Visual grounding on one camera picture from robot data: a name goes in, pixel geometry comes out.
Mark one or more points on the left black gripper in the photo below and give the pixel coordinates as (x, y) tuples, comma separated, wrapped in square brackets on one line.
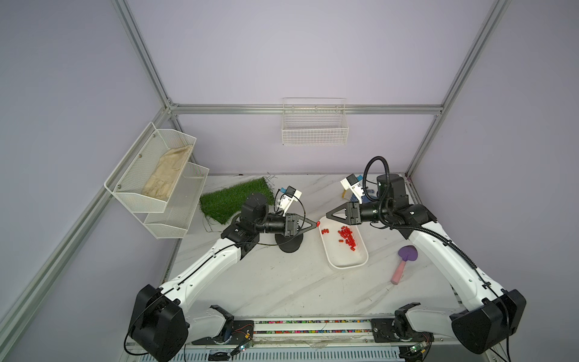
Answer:
[(290, 225)]

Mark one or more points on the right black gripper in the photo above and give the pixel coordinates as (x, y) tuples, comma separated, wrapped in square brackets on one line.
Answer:
[(354, 213)]

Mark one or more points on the black round screw base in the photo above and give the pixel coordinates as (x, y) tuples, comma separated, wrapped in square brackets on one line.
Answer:
[(288, 244)]

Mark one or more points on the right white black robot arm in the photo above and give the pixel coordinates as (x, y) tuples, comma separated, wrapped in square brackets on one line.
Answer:
[(487, 314)]

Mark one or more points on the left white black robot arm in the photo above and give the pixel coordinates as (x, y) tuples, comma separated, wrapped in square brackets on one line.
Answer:
[(159, 322)]

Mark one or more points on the pile of red sleeves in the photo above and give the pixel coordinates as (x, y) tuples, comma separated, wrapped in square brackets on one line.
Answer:
[(338, 238)]

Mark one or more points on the white plastic tray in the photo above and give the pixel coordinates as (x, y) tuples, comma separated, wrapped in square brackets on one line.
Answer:
[(343, 260)]

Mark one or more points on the green artificial grass mat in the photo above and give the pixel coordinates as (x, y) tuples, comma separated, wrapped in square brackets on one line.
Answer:
[(223, 204)]

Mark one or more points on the lower white mesh shelf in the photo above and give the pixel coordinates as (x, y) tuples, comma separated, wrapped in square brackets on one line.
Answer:
[(175, 221)]

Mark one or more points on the white mesh shelf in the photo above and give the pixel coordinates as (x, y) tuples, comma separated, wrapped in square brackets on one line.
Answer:
[(130, 183), (175, 221)]

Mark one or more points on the beige cloth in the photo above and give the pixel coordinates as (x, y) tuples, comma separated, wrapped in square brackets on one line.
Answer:
[(166, 174)]

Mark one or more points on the upper white mesh shelf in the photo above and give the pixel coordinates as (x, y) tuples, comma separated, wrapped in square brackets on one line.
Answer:
[(130, 183)]

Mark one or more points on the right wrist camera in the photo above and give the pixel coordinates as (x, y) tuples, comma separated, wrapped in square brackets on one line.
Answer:
[(354, 183)]

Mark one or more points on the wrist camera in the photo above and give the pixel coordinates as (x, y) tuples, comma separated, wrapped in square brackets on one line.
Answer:
[(354, 183), (285, 199)]

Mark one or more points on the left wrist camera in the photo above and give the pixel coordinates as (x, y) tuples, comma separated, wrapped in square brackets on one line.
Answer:
[(285, 199)]

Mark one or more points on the pink purple handled tool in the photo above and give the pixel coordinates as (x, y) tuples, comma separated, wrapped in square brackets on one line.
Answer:
[(406, 254)]

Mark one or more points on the white wire wall basket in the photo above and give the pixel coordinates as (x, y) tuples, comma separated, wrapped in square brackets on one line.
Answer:
[(314, 121)]

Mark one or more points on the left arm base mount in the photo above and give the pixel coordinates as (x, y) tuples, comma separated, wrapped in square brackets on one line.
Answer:
[(218, 327)]

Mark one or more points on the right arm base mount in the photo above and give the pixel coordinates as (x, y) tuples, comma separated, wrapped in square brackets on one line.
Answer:
[(397, 328)]

